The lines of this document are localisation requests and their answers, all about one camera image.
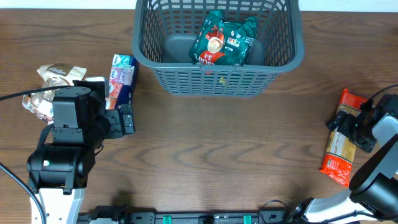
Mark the orange spaghetti pasta packet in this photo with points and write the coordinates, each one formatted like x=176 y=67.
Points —
x=339 y=153

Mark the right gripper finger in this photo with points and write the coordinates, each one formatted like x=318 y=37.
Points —
x=347 y=124
x=337 y=120

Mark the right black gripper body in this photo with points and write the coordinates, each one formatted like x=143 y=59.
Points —
x=361 y=136

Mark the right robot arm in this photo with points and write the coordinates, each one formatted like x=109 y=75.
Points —
x=372 y=192

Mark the Kleenex tissue multipack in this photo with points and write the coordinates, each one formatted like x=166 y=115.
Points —
x=122 y=81

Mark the grey plastic mesh basket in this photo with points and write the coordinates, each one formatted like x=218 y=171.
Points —
x=164 y=32

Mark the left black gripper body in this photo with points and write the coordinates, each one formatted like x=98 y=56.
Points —
x=115 y=124

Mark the black aluminium rail base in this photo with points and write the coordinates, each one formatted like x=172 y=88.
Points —
x=126 y=214

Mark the green Nescafe coffee bag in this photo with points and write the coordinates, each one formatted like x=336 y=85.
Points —
x=223 y=42

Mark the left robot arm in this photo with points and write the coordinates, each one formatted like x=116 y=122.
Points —
x=66 y=152

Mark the small white-green sachet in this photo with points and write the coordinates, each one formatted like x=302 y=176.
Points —
x=95 y=79

